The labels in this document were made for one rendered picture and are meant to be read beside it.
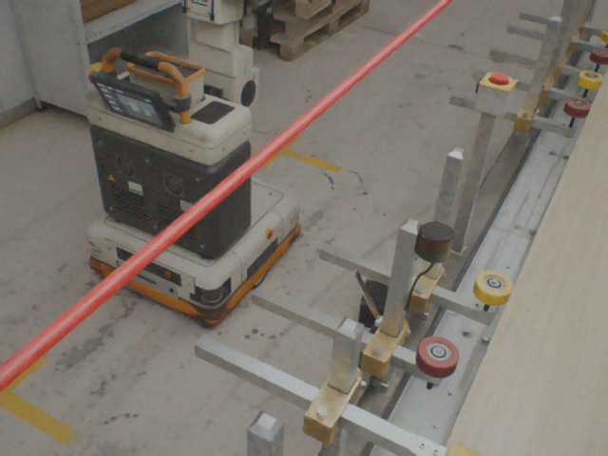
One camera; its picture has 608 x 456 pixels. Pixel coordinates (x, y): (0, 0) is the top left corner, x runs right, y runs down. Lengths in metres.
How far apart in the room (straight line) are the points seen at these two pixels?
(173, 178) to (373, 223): 1.15
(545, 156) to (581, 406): 1.41
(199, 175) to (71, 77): 1.69
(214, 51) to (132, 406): 1.26
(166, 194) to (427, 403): 1.19
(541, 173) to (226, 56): 1.19
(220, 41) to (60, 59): 1.50
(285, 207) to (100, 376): 0.95
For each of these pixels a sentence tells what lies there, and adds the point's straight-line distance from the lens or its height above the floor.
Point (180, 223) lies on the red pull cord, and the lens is 0.33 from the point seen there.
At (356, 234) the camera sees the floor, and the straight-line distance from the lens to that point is 2.98.
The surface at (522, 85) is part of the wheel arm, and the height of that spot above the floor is 0.82.
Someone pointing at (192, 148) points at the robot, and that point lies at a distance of 2.11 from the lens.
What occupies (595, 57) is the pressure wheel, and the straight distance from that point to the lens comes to 2.76.
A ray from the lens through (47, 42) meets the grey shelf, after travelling 3.74.
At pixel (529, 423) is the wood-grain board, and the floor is 0.90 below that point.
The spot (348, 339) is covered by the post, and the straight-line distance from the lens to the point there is 1.02.
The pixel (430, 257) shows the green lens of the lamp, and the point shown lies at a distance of 1.17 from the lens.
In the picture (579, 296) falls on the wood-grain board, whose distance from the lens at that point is 1.52.
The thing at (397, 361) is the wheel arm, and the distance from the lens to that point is 1.33.
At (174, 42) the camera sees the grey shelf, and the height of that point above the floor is 0.18.
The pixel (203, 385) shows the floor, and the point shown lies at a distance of 2.35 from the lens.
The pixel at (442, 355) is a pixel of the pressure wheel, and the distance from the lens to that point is 1.29.
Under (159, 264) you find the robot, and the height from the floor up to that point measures 0.26.
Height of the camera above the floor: 1.85
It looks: 38 degrees down
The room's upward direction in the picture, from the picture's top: 4 degrees clockwise
